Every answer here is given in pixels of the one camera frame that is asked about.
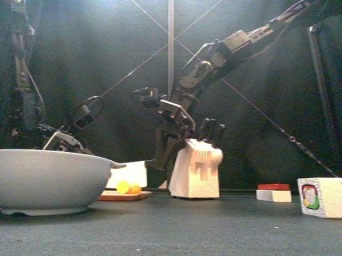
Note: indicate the white toy cleaver knife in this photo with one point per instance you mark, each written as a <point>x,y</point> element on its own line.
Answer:
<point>132,174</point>

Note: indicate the light blue bowl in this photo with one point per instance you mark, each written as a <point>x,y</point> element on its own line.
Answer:
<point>49,180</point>

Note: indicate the wooden cutting board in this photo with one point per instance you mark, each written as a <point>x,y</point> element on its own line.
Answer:
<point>128,196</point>

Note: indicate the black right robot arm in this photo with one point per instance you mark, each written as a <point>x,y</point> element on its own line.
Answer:
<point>232,46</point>

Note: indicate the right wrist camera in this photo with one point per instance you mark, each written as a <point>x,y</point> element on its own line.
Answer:
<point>148,96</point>

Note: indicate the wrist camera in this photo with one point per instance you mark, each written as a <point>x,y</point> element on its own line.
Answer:
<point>148,96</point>
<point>85,118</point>

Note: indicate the grey vertical frame pole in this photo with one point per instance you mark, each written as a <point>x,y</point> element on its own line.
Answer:
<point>172,43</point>

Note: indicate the black frame post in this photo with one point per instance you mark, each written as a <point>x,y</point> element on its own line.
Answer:
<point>323,100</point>

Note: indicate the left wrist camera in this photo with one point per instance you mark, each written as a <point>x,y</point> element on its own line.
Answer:
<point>85,118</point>

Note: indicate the red and white small box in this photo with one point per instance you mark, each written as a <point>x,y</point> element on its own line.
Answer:
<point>275,193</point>

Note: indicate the white box with fruit print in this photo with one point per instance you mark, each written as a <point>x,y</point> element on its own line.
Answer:
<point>323,198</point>

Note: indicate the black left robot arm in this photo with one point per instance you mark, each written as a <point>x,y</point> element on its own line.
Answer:
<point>22,100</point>

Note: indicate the white toy knife block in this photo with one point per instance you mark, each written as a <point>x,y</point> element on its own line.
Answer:
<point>196,173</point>

